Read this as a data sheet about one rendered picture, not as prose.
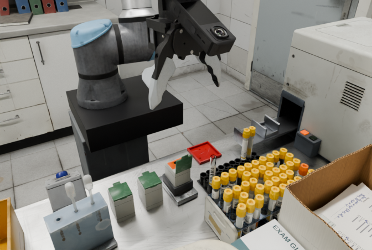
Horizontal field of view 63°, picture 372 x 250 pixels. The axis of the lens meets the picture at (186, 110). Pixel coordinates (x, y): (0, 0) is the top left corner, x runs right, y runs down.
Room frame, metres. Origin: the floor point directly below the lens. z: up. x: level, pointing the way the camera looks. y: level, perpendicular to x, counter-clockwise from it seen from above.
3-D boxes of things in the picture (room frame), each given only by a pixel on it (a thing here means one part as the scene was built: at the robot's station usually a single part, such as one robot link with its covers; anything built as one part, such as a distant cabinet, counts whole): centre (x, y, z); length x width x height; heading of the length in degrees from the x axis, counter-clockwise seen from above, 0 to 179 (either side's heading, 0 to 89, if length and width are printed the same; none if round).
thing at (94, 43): (0.83, 0.26, 1.11); 0.13 x 0.12 x 0.14; 109
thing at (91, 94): (0.83, 0.26, 0.99); 0.15 x 0.15 x 0.10
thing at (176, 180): (0.51, 0.02, 0.92); 0.05 x 0.04 x 0.06; 32
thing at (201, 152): (0.63, -0.05, 0.88); 0.07 x 0.07 x 0.01; 29
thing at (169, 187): (0.51, 0.02, 0.89); 0.09 x 0.05 x 0.04; 32
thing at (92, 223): (0.36, 0.19, 0.93); 0.10 x 0.07 x 0.10; 126
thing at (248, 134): (0.54, -0.12, 0.93); 0.17 x 0.09 x 0.11; 120
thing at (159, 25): (0.50, 0.01, 1.27); 0.09 x 0.08 x 0.12; 37
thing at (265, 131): (0.69, -0.24, 0.92); 0.21 x 0.07 x 0.05; 119
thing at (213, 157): (0.50, -0.06, 0.93); 0.01 x 0.01 x 0.10
